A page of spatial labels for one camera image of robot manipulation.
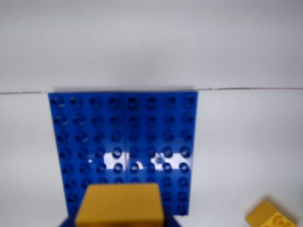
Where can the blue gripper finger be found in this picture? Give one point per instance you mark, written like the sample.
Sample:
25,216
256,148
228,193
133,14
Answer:
69,222
171,220

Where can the yellow 2x2 block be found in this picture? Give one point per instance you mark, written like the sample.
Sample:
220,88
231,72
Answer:
120,205

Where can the yellow 2x4 block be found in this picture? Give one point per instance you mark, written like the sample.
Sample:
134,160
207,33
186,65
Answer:
267,214

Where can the white board sheet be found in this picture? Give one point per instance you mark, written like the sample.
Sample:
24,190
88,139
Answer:
142,47
236,142

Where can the blue 8x8 base plate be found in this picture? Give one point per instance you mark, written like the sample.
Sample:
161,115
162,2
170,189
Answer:
142,123

